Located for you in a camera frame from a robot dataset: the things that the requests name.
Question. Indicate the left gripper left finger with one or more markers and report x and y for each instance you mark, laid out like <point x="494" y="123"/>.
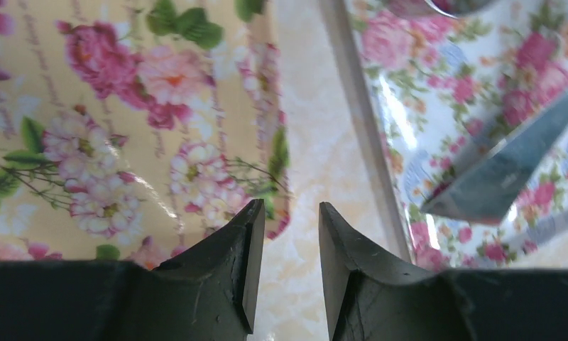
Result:
<point x="208" y="292"/>

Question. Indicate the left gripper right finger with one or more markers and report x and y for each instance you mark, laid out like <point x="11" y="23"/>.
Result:
<point x="371" y="294"/>

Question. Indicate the metal scraper with red handle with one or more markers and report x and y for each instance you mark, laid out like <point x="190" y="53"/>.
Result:
<point x="485" y="191"/>

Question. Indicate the yellow floral cloth pad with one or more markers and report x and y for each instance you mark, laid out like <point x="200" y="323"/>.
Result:
<point x="135" y="129"/>

